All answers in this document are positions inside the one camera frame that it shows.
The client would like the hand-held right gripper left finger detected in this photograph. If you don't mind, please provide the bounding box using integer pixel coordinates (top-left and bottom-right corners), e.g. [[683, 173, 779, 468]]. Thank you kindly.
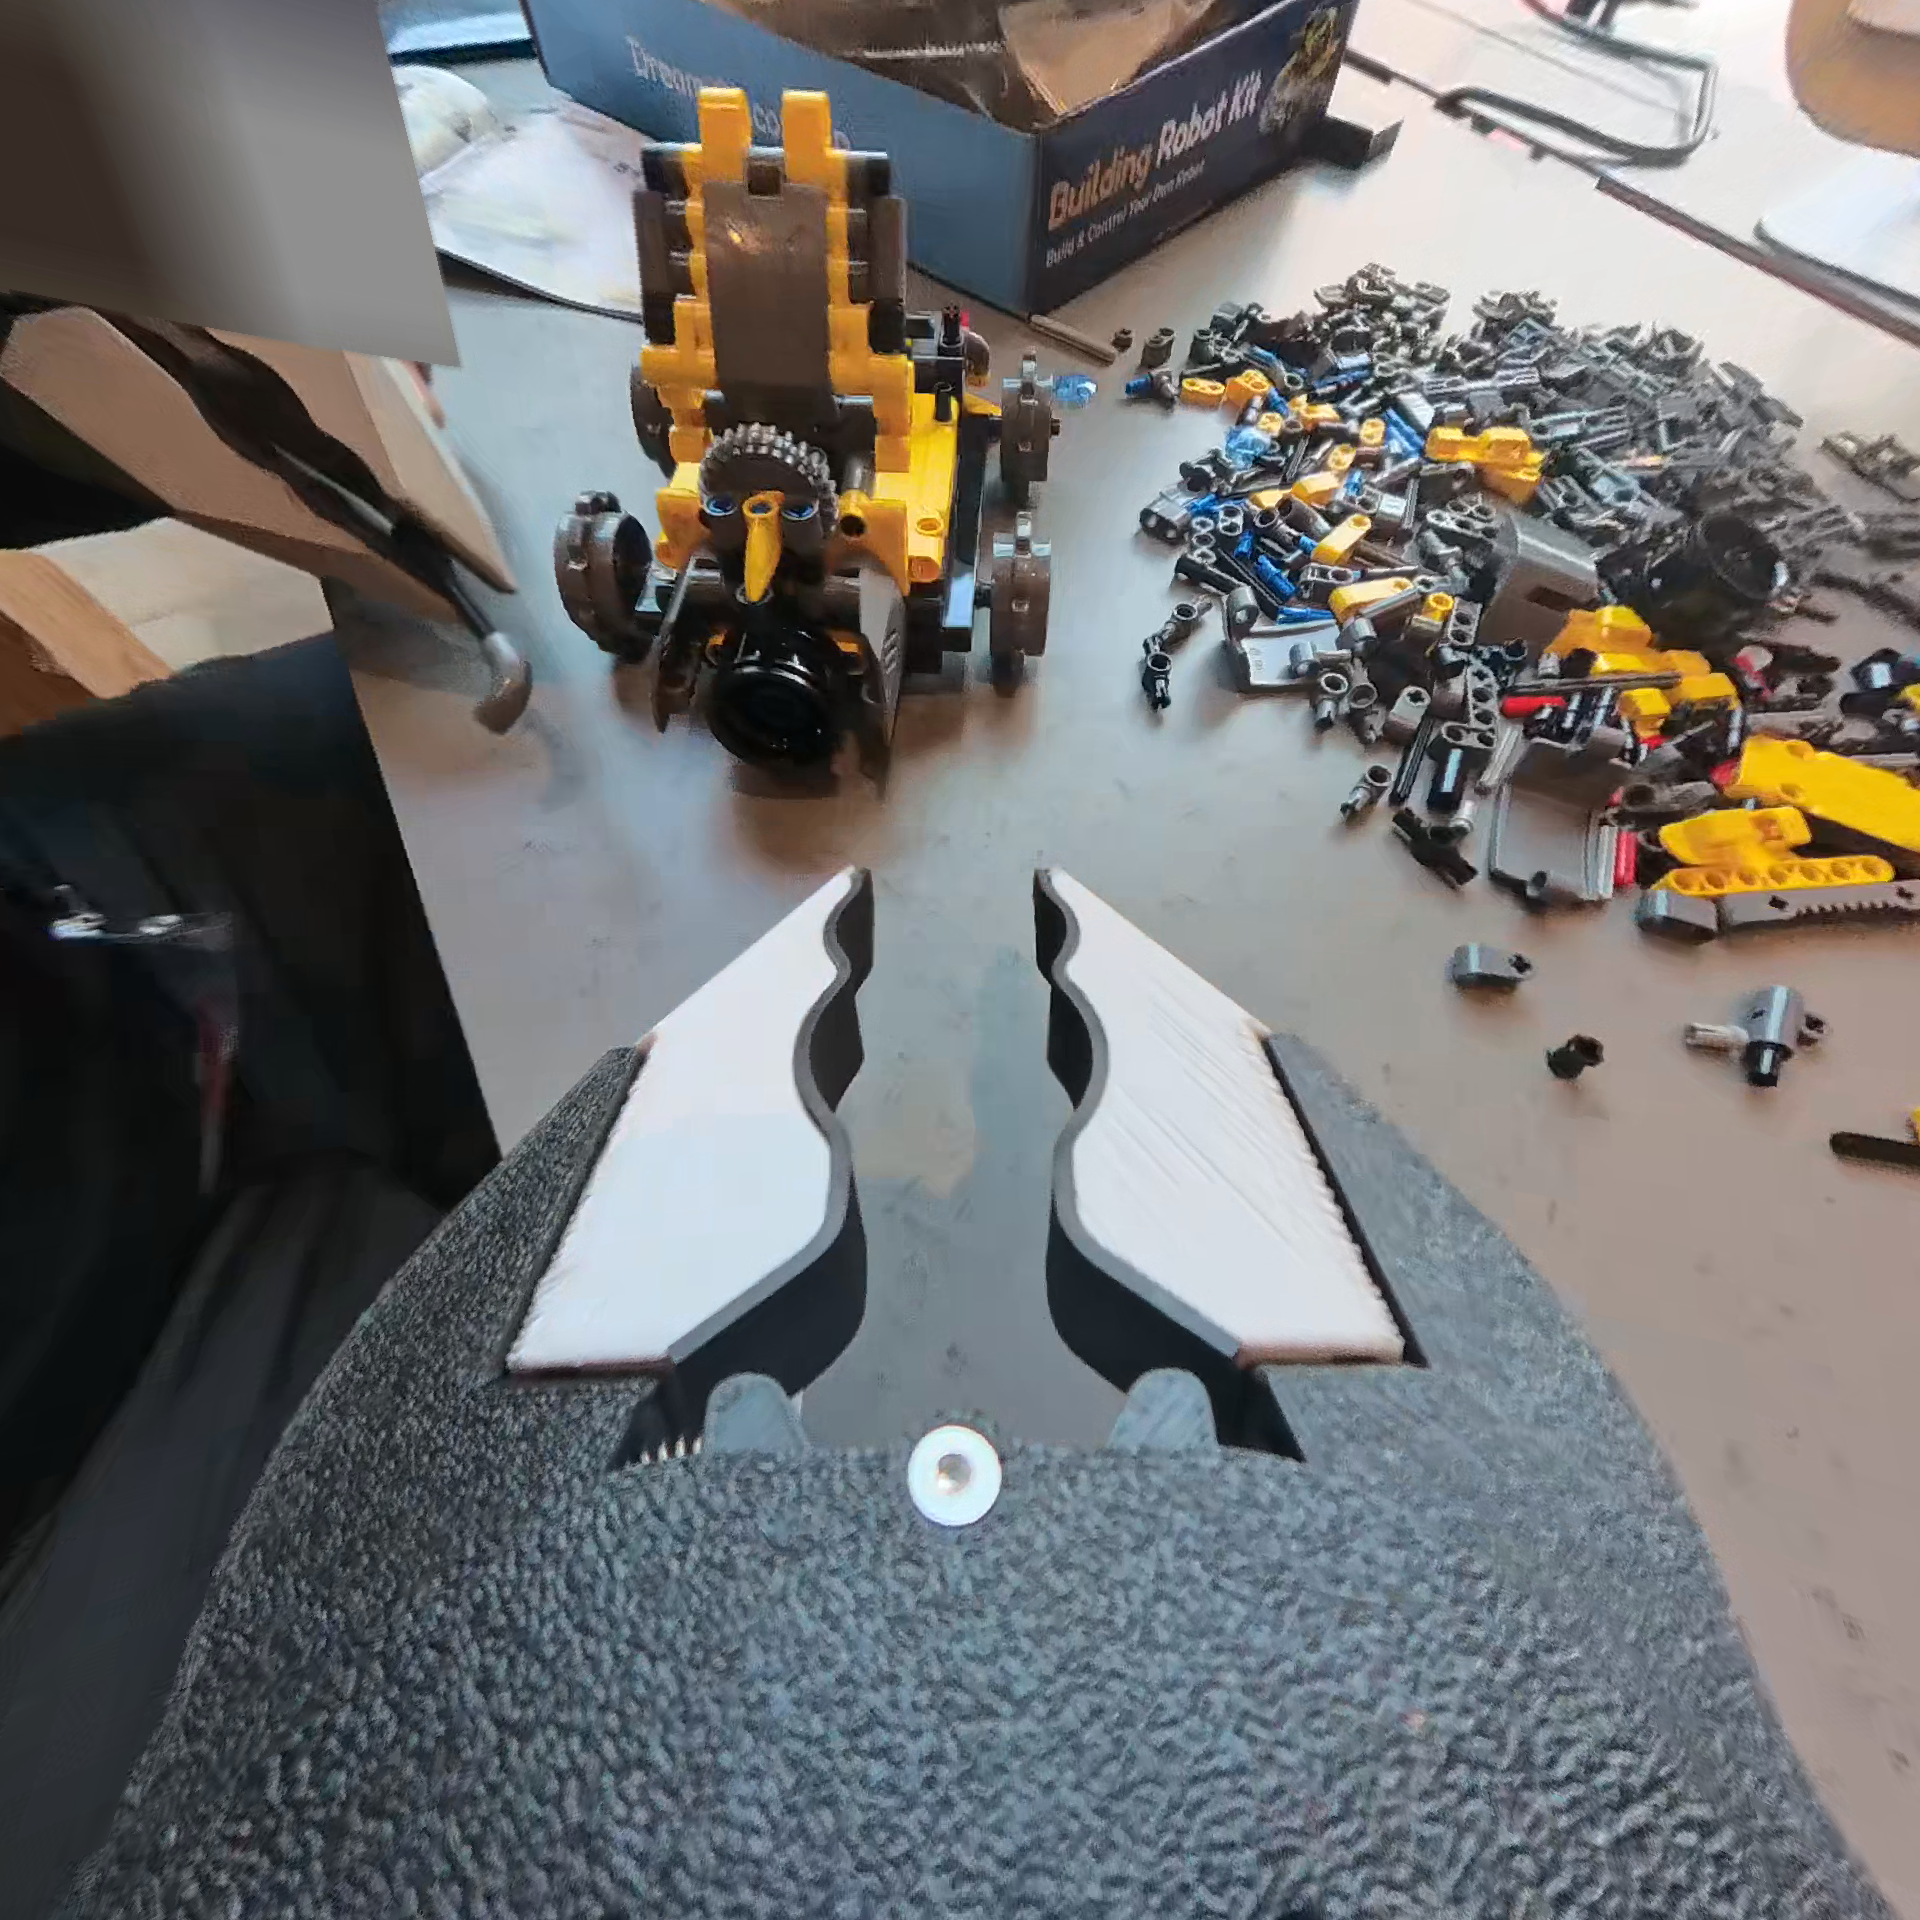
[[506, 864, 876, 1382]]

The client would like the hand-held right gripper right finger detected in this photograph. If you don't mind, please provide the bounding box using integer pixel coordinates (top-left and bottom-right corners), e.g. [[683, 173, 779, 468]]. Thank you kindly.
[[1031, 864, 1428, 1373]]

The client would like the yellow toy vehicle model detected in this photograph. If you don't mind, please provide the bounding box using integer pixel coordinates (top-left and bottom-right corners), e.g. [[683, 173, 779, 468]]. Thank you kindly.
[[551, 86, 1062, 800]]

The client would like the pile of building block pieces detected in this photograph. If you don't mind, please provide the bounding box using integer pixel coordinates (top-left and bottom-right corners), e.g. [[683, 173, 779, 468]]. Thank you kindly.
[[1115, 261, 1920, 940]]

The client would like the adjoining grey desk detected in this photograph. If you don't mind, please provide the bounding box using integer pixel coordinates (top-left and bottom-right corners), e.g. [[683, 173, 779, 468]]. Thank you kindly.
[[1349, 0, 1920, 339]]

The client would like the person's dark jacket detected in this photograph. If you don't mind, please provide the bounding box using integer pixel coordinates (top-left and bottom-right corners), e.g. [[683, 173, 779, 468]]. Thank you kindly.
[[0, 636, 503, 1920]]

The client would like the grey black pin joint piece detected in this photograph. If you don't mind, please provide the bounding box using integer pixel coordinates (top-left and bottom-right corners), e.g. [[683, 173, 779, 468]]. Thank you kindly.
[[1682, 983, 1830, 1089]]

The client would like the metal badge clip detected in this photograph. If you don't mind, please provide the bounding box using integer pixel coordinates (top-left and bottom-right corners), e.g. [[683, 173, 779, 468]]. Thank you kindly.
[[43, 883, 227, 947]]

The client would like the blue cardboard kit box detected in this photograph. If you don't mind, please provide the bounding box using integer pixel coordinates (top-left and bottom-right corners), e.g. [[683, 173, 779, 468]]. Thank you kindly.
[[516, 0, 1403, 318]]

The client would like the brown cardboard box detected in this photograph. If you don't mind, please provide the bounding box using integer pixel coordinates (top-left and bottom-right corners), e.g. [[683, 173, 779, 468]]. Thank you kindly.
[[0, 306, 519, 738]]

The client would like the instruction booklet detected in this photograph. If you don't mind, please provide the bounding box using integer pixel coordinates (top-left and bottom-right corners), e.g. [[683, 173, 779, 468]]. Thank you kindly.
[[391, 66, 647, 320]]

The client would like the white stand base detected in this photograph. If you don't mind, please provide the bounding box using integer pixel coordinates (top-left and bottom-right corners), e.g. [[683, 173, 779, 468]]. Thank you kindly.
[[1754, 150, 1920, 348]]

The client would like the black strap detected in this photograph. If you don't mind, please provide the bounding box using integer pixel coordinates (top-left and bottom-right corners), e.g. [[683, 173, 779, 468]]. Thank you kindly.
[[0, 292, 537, 738]]

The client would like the black cable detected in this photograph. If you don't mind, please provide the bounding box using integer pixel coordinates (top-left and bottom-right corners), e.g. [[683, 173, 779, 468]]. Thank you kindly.
[[1342, 0, 1719, 170]]

